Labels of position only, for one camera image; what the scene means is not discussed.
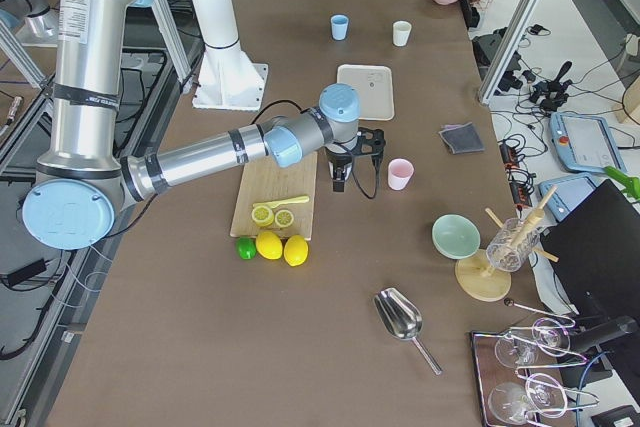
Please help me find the pink plastic cup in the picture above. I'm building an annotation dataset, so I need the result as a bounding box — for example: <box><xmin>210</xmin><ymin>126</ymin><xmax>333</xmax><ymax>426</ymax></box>
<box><xmin>387</xmin><ymin>158</ymin><xmax>414</xmax><ymax>191</ymax></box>

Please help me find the wine glass upper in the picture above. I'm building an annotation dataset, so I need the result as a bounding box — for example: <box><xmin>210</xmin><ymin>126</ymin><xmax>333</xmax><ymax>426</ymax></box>
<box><xmin>494</xmin><ymin>317</ymin><xmax>570</xmax><ymax>368</ymax></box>

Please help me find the blue teach pendant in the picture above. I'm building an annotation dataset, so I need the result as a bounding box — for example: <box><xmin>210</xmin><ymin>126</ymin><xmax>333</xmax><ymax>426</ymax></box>
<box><xmin>538</xmin><ymin>172</ymin><xmax>598</xmax><ymax>222</ymax></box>
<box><xmin>549</xmin><ymin>112</ymin><xmax>627</xmax><ymax>173</ymax></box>

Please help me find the mirror glass rack tray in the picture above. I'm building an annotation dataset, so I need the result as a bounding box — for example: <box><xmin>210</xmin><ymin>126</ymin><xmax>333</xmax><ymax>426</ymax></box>
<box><xmin>471</xmin><ymin>330</ymin><xmax>599</xmax><ymax>426</ymax></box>

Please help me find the yellow lemon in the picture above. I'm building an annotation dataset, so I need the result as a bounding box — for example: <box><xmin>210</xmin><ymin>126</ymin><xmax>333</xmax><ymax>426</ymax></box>
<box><xmin>255</xmin><ymin>231</ymin><xmax>283</xmax><ymax>260</ymax></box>
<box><xmin>283</xmin><ymin>235</ymin><xmax>309</xmax><ymax>267</ymax></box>

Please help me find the clear glass tumbler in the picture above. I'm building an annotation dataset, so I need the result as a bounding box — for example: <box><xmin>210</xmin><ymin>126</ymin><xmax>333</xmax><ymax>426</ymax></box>
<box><xmin>486</xmin><ymin>218</ymin><xmax>540</xmax><ymax>272</ymax></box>

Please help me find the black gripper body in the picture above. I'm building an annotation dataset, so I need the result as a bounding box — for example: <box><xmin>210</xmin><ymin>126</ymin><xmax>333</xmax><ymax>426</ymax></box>
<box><xmin>325</xmin><ymin>140</ymin><xmax>357</xmax><ymax>182</ymax></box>

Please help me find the cream plastic cup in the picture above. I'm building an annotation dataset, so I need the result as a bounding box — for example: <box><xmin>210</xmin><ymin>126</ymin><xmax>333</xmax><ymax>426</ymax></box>
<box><xmin>392</xmin><ymin>20</ymin><xmax>412</xmax><ymax>47</ymax></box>

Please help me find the yellow lemon right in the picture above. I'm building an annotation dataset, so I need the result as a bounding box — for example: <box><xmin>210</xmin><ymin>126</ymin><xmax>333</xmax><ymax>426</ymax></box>
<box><xmin>283</xmin><ymin>235</ymin><xmax>309</xmax><ymax>267</ymax></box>

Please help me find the wine glass lower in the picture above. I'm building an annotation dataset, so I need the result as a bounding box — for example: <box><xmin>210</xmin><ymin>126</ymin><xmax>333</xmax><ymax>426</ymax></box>
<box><xmin>488</xmin><ymin>373</ymin><xmax>568</xmax><ymax>426</ymax></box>

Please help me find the bamboo cutting board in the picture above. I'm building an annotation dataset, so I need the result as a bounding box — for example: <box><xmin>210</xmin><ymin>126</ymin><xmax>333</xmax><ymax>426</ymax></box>
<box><xmin>230</xmin><ymin>152</ymin><xmax>317</xmax><ymax>241</ymax></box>

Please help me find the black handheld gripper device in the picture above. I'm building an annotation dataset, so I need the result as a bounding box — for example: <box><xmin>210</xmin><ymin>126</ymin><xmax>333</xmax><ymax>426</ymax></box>
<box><xmin>529</xmin><ymin>61</ymin><xmax>573</xmax><ymax>112</ymax></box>

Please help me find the wine glass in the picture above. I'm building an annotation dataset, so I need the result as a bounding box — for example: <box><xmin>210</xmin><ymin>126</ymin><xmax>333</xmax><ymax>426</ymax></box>
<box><xmin>488</xmin><ymin>373</ymin><xmax>568</xmax><ymax>426</ymax></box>
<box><xmin>494</xmin><ymin>317</ymin><xmax>570</xmax><ymax>368</ymax></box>

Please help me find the lemon half right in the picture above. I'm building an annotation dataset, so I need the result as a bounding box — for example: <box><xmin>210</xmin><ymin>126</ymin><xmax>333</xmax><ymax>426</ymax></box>
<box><xmin>274</xmin><ymin>209</ymin><xmax>295</xmax><ymax>229</ymax></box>

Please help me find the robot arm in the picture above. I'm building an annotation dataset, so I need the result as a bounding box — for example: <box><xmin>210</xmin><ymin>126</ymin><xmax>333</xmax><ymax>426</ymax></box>
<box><xmin>22</xmin><ymin>0</ymin><xmax>360</xmax><ymax>250</ymax></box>

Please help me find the cream rabbit tray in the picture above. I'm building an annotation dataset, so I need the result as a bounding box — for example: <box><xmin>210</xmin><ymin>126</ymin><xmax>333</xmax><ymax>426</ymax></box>
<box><xmin>337</xmin><ymin>64</ymin><xmax>395</xmax><ymax>121</ymax></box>

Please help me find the black laptop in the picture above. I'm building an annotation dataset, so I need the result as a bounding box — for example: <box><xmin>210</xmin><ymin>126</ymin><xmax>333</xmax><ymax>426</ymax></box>
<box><xmin>542</xmin><ymin>180</ymin><xmax>639</xmax><ymax>319</ymax></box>

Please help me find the yellow lemon left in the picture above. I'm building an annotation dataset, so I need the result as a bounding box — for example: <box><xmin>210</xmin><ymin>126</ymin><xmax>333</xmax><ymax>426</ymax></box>
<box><xmin>255</xmin><ymin>231</ymin><xmax>283</xmax><ymax>260</ymax></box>

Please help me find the grey folded cloth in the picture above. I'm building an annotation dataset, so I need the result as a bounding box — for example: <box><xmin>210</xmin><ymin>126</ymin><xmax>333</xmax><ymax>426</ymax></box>
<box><xmin>439</xmin><ymin>122</ymin><xmax>485</xmax><ymax>154</ymax></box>

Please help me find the green handled tool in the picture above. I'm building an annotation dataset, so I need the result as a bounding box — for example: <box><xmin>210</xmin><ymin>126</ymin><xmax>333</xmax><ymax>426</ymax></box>
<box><xmin>603</xmin><ymin>166</ymin><xmax>640</xmax><ymax>201</ymax></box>

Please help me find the lemon half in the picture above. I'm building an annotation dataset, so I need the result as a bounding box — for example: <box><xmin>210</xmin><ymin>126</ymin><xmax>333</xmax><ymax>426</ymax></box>
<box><xmin>274</xmin><ymin>209</ymin><xmax>295</xmax><ymax>229</ymax></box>
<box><xmin>251</xmin><ymin>205</ymin><xmax>275</xmax><ymax>227</ymax></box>

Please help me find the wooden cup tree stand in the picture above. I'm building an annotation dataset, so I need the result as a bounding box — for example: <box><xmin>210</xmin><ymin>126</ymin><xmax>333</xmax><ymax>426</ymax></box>
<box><xmin>455</xmin><ymin>186</ymin><xmax>559</xmax><ymax>302</ymax></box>

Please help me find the lemon half left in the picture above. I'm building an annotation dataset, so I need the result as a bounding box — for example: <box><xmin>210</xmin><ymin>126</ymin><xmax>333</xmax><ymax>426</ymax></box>
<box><xmin>251</xmin><ymin>205</ymin><xmax>275</xmax><ymax>227</ymax></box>

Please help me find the green lime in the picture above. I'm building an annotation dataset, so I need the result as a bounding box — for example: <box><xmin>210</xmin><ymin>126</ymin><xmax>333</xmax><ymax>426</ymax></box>
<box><xmin>235</xmin><ymin>237</ymin><xmax>257</xmax><ymax>260</ymax></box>

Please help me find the mint green bowl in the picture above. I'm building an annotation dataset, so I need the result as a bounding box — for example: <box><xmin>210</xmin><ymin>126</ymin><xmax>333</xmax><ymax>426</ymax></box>
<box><xmin>432</xmin><ymin>214</ymin><xmax>481</xmax><ymax>260</ymax></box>

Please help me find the yellow plastic knife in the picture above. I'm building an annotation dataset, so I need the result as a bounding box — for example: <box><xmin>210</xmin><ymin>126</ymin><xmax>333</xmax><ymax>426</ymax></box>
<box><xmin>252</xmin><ymin>195</ymin><xmax>310</xmax><ymax>209</ymax></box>

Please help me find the aluminium frame post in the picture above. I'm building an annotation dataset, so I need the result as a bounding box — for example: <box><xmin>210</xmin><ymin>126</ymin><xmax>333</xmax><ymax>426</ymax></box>
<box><xmin>478</xmin><ymin>0</ymin><xmax>540</xmax><ymax>106</ymax></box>

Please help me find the steel metal scoop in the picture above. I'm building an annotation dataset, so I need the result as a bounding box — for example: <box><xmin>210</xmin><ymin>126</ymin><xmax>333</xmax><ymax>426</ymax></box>
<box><xmin>374</xmin><ymin>287</ymin><xmax>443</xmax><ymax>375</ymax></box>

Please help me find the blue plastic cup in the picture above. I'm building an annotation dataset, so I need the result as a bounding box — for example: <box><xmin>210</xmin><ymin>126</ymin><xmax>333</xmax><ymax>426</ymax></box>
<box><xmin>330</xmin><ymin>14</ymin><xmax>349</xmax><ymax>41</ymax></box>

